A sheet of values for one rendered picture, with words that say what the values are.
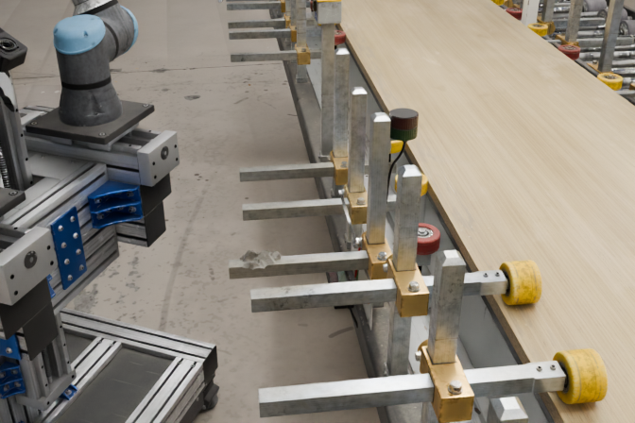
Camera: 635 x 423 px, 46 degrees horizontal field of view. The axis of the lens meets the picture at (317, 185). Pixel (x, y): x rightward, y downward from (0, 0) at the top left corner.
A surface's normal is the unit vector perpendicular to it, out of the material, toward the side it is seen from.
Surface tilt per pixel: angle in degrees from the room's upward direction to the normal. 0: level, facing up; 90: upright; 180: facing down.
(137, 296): 0
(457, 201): 0
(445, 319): 90
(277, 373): 0
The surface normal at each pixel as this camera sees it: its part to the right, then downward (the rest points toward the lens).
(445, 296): 0.13, 0.47
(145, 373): 0.00, -0.88
